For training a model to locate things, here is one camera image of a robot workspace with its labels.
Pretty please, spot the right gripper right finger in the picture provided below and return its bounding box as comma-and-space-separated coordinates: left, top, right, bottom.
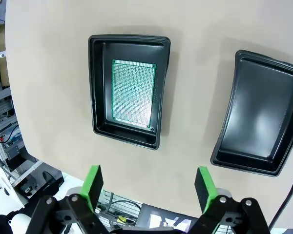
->
190, 166, 271, 234

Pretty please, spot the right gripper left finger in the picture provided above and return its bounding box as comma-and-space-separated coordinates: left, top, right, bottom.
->
26, 165, 105, 234

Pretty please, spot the black plastic ESD tray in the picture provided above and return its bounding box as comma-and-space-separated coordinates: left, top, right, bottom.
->
209, 50, 293, 178
87, 35, 171, 151

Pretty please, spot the green perforated circuit board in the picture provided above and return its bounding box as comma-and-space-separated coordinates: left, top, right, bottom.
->
111, 59, 157, 134

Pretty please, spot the aluminium profile frame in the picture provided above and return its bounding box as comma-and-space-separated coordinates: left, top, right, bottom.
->
0, 90, 18, 171

